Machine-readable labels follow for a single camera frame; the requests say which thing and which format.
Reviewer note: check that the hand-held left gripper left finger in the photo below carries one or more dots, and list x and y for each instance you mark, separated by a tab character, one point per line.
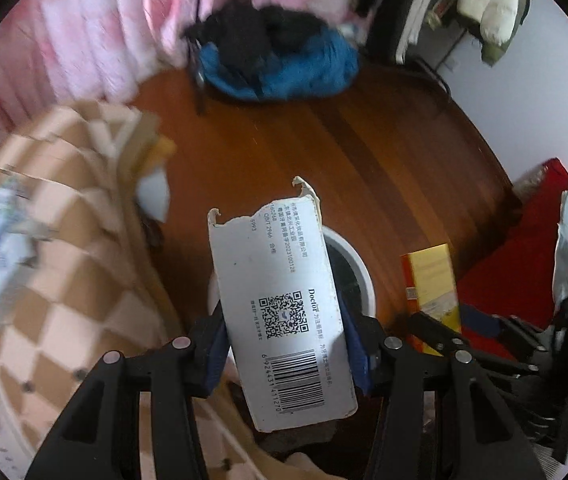
216	355

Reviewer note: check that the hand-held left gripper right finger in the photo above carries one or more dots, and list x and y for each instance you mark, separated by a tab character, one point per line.
359	360

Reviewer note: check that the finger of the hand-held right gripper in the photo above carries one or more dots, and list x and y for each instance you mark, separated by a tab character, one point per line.
484	322
439	335

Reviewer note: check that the yellow cardboard box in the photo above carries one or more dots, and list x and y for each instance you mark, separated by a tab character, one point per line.
431	285

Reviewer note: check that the torn white cardboard box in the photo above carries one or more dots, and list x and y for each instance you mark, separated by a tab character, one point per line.
279	310

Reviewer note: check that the white round trash bin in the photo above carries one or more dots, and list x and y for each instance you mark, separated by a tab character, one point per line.
359	272

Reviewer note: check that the red cloth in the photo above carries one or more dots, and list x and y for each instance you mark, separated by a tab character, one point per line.
509	260

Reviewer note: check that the beige checkered blanket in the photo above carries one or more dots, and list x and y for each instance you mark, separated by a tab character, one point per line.
78	280

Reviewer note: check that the white plastic bag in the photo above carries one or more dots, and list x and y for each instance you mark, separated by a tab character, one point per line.
156	192

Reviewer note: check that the white blue packet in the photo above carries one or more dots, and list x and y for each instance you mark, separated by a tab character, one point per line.
1	270

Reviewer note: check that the black metal clothes rack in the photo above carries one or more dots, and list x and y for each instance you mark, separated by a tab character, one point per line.
429	50

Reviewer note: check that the blue padded jacket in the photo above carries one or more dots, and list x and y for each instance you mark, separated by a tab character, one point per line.
289	72

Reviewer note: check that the white puffy jacket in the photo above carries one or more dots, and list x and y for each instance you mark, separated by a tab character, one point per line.
489	0

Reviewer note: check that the black clothing pile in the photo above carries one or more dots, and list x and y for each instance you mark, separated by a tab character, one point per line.
249	30

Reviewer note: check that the pink white curtain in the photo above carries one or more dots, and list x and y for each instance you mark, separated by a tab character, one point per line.
88	35

